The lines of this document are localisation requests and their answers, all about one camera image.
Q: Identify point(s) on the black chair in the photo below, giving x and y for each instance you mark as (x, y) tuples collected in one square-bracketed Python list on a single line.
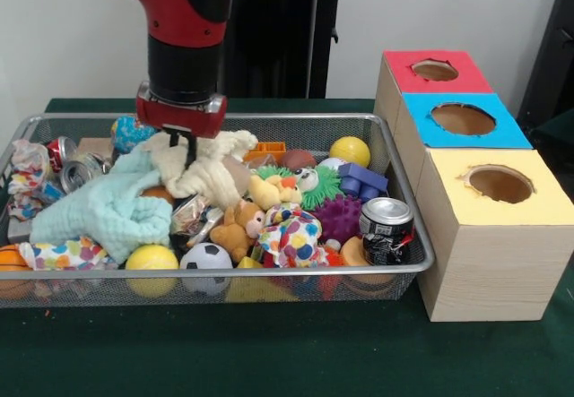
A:
[(551, 56)]

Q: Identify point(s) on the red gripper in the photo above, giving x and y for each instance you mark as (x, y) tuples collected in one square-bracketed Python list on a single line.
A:
[(179, 119)]

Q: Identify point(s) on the cream waffle cloth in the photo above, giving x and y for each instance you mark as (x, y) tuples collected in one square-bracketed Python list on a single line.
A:
[(211, 168)]

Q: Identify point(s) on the purple spiky ball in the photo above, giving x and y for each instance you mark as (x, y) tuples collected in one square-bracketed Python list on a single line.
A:
[(336, 218)]

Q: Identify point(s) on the smooth yellow ball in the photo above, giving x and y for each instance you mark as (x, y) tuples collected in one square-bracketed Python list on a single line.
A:
[(350, 150)]

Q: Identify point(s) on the small orange basketball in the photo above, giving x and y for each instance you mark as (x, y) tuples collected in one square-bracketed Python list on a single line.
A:
[(9, 258)]

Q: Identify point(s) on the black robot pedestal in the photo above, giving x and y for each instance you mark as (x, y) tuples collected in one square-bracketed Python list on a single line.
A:
[(278, 34)]

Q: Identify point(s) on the green spiky toy with eyes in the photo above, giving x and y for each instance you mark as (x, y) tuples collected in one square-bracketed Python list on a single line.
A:
[(323, 186)]

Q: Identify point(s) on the mint waffle cloth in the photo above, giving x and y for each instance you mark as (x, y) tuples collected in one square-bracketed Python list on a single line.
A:
[(112, 209)]

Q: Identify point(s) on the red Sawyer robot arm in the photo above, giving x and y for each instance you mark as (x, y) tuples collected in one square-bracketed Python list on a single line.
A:
[(188, 2)]

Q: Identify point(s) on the yellow tennis-style ball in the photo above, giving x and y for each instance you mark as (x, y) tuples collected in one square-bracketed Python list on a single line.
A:
[(151, 258)]

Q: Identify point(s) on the dark green side table cloth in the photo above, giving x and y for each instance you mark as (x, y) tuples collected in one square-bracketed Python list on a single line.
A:
[(560, 132)]

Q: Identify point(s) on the small soccer ball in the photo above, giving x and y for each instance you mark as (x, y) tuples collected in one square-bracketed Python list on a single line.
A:
[(206, 258)]

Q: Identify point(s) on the polka dot cloth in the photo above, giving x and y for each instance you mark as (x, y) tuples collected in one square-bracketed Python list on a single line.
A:
[(289, 235)]

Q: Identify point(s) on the black and white can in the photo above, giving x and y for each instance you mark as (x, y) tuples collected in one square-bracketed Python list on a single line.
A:
[(385, 231)]

